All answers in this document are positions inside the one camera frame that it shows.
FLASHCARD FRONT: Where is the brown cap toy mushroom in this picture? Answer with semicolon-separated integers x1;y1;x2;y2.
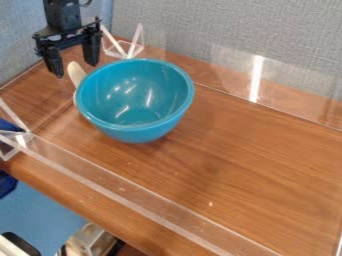
66;61;86;89

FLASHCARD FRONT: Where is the clear acrylic back barrier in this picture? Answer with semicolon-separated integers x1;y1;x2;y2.
112;0;342;131

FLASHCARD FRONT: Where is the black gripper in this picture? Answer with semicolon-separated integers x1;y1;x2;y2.
31;17;101;78

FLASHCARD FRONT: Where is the clear acrylic corner bracket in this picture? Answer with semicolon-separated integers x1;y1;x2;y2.
100;23;144;59

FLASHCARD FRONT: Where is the black and white object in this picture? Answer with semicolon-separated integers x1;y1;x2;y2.
0;232;41;256

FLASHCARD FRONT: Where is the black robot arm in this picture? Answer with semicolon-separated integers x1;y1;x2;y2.
31;0;102;78

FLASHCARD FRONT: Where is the clear acrylic front barrier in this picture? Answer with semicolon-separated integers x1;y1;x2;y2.
0;129;285;256

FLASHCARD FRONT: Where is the blue plastic bowl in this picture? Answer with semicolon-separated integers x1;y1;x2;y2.
73;58;194;143

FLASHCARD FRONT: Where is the blue cloth object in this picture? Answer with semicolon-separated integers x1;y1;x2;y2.
0;118;23;200

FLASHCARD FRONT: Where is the grey metal frame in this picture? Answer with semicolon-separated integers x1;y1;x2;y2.
65;223;117;256

